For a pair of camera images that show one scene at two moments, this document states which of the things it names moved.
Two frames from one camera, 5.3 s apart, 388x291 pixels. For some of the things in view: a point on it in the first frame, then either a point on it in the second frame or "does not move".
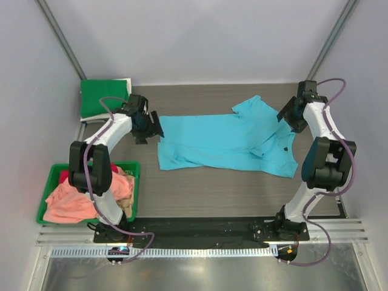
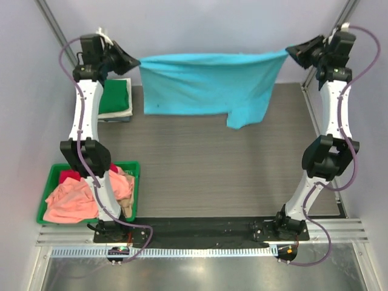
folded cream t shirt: (103, 116) does not move
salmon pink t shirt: (66, 204) does not move
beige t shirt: (127, 205) does not move
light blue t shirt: (254, 136) → (239, 85)
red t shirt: (64, 174) does not move
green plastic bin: (134, 167) does not move
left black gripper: (154, 128) → (127, 62)
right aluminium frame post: (342, 19) does not move
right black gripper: (298, 125) → (301, 53)
